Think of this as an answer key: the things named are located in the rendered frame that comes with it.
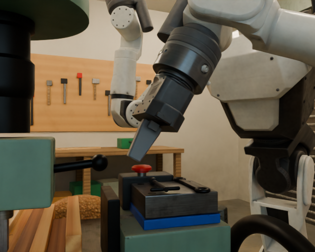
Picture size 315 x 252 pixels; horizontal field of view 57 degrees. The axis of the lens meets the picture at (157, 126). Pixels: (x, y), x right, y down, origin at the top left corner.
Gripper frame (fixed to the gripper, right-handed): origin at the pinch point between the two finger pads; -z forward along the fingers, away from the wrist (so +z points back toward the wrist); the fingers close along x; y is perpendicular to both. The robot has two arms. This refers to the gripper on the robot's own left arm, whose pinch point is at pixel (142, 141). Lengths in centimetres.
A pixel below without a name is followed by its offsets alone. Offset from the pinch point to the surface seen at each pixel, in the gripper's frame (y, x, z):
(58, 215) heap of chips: 3.5, 17.3, -19.3
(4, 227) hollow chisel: 10.5, -8.8, -15.8
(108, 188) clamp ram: 1.4, -1.5, -8.3
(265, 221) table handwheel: -19.2, -7.8, -1.7
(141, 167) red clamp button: -1.4, -1.3, -3.4
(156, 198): -2.7, -9.4, -5.8
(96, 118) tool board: -10, 327, 23
